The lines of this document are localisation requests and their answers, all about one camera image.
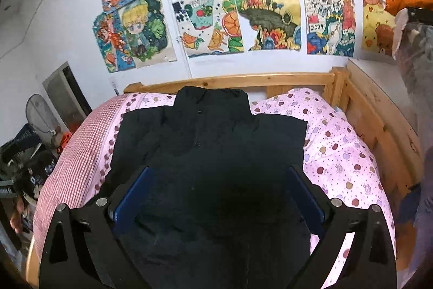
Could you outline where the pink apple-print quilt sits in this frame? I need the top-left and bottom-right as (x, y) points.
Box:
(81, 87), (396, 289)

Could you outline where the person's left hand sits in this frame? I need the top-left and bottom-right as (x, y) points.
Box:
(10, 204), (26, 233)

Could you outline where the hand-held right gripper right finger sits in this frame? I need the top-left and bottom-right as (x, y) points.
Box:
(287, 165), (397, 289)

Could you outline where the black plastic crate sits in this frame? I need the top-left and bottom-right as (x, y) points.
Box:
(0, 125), (41, 163)

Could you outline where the group of colourful wall drawings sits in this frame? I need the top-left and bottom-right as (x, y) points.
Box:
(93, 0), (398, 73)

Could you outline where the black coat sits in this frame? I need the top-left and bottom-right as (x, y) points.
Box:
(96, 86), (312, 289)

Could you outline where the pink checked bed sheet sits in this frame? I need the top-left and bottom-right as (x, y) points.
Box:
(33, 93), (131, 256)

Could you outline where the wooden bed frame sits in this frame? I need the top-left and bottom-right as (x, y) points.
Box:
(25, 66), (423, 288)

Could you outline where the grey purple cloth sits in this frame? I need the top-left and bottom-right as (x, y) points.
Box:
(397, 181), (433, 276)

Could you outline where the plastic-wrapped clothes bundle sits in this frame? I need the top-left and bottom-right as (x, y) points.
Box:
(392, 9), (433, 127)

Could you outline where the white electric fan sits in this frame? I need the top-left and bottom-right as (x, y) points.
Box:
(25, 93), (63, 147)

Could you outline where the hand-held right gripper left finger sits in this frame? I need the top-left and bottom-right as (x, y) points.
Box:
(39, 166), (156, 289)

